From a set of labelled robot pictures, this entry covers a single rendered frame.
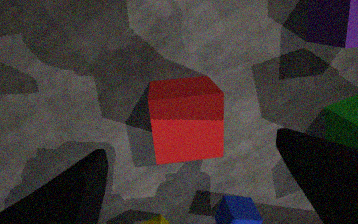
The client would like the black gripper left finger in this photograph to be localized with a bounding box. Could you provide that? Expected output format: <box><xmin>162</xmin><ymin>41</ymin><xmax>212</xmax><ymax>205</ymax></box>
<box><xmin>0</xmin><ymin>149</ymin><xmax>109</xmax><ymax>224</ymax></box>

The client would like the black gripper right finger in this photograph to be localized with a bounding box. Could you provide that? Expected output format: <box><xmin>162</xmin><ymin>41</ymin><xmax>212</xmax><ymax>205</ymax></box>
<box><xmin>276</xmin><ymin>127</ymin><xmax>358</xmax><ymax>224</ymax></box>

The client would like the red block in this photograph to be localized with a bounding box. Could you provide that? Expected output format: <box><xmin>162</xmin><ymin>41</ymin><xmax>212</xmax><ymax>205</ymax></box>
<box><xmin>148</xmin><ymin>76</ymin><xmax>224</xmax><ymax>164</ymax></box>

